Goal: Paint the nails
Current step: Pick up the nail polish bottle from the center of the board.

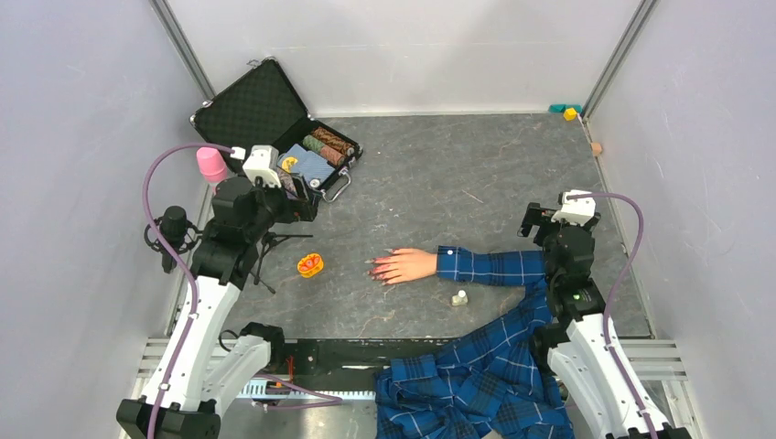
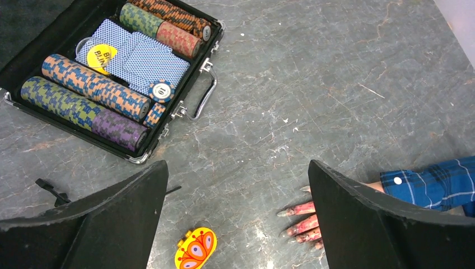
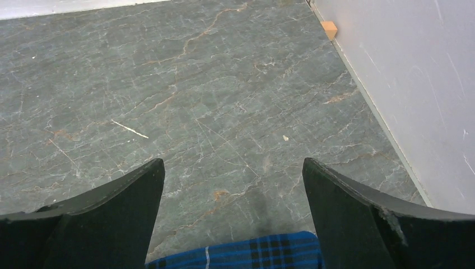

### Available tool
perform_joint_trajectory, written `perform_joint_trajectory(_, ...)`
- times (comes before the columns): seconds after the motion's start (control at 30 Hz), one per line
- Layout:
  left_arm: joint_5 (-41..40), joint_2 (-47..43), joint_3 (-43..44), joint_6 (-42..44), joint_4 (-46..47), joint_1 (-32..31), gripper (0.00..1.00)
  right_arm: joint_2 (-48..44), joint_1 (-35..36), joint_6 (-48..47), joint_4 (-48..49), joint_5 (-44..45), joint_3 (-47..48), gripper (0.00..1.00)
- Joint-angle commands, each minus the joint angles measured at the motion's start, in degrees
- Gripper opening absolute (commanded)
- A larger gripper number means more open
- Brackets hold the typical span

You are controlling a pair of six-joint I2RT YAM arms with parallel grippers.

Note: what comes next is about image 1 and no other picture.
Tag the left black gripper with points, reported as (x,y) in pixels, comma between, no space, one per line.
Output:
(294,209)

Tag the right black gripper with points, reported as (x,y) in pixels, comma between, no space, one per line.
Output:
(537,215)

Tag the nail polish bottle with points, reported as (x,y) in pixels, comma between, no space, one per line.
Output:
(459,298)

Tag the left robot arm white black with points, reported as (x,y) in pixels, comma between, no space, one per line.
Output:
(185,398)

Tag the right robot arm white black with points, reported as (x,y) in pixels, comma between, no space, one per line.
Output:
(580,347)

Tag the mannequin hand with painted nails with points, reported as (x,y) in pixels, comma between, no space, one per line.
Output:
(402,266)

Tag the black tripod stand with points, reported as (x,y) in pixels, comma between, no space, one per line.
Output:
(273,248)

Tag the orange yellow round toy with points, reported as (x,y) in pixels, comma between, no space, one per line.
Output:
(310,265)

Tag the pink microphone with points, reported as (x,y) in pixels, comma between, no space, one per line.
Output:
(212,165)

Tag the open black poker chip case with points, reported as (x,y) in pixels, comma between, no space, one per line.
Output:
(263,107)

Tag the yellow cube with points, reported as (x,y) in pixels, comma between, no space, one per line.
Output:
(570,114)

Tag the teal block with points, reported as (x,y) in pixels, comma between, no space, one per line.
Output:
(561,108)

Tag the blue plaid shirt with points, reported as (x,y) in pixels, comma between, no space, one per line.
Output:
(487,381)

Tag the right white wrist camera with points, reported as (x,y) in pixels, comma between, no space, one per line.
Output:
(577,208)

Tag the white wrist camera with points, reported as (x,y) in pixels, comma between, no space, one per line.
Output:
(260,166)
(577,208)

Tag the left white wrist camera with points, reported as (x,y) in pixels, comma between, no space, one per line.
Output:
(260,166)

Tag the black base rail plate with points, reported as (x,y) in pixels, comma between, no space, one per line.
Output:
(344,364)

